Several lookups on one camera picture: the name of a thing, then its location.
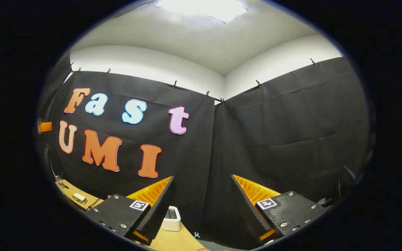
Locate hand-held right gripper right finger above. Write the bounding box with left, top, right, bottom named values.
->
left=231, top=174, right=329, bottom=246

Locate sandwich with lettuce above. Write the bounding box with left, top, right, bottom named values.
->
left=71, top=192, right=88, bottom=204

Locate row of black cloth clips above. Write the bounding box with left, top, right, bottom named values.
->
left=69, top=58, right=318, bottom=105

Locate white toaster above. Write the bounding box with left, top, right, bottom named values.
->
left=161, top=206, right=181, bottom=231

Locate ceiling light panel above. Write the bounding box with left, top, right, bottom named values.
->
left=156, top=0, right=248, bottom=23

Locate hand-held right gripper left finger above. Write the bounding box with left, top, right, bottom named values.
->
left=84, top=176, right=175, bottom=246

